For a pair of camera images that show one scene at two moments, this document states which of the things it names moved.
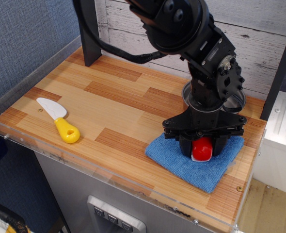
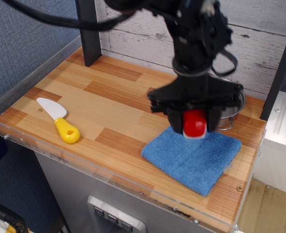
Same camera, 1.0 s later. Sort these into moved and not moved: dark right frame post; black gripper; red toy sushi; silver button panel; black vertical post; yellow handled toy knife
Moved: red toy sushi; black gripper
Not moved: yellow handled toy knife; silver button panel; dark right frame post; black vertical post
